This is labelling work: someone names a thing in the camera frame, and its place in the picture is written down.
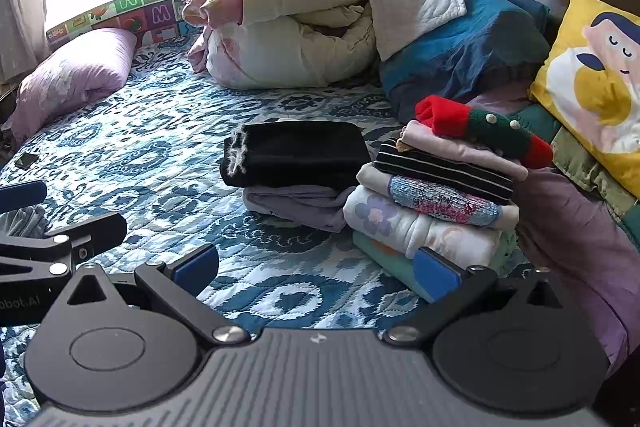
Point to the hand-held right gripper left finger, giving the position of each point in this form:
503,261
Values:
195,267

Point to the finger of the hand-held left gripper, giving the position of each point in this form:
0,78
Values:
22,194
95,232

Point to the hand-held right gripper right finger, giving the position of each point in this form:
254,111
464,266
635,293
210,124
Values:
435,274

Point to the black pants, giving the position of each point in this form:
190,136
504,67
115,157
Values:
300,152

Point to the small black device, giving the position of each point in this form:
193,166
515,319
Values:
25,162

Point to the green folded garment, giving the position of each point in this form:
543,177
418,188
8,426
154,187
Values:
385,257

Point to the white floral folded garment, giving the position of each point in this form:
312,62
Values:
400,222

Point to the cream garment with colourful knit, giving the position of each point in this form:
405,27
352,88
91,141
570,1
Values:
440,201

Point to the black striped folded garment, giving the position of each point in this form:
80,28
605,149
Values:
440,174

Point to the blue patterned bed quilt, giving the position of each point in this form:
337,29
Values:
150,147

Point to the lavender folded garment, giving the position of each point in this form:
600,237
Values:
300,207

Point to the purple pillow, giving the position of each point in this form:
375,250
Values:
75,77

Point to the pink folded garment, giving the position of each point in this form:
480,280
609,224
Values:
450,144

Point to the purple blanket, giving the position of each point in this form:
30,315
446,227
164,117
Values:
575,247

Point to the red and green knitted garment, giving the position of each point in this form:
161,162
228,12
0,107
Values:
485,124

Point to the green patchwork quilt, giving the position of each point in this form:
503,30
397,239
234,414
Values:
585,167

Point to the blue blanket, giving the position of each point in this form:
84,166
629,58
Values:
450,52

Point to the colourful alphabet play mat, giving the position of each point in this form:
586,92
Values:
160,14

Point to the white and pink comforter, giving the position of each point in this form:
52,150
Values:
280,47

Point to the yellow cartoon pillow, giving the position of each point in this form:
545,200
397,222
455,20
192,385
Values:
565,72

